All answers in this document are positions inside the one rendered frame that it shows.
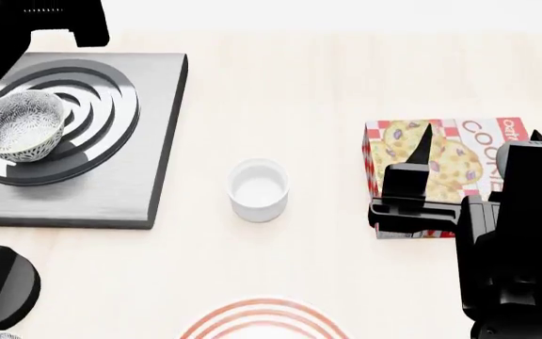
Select grey flat stove with burner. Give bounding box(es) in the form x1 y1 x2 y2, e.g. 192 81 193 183
0 52 190 231

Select white plate red rings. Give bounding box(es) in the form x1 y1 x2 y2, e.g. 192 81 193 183
176 295 351 339

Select black round stove knob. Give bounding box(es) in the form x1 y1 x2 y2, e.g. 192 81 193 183
0 244 42 333

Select cookie box red checkered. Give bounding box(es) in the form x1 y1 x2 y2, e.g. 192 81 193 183
360 117 531 240

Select white ramekin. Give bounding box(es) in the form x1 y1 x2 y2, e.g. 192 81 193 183
227 157 291 223

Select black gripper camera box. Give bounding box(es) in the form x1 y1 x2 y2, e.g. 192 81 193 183
495 139 542 237

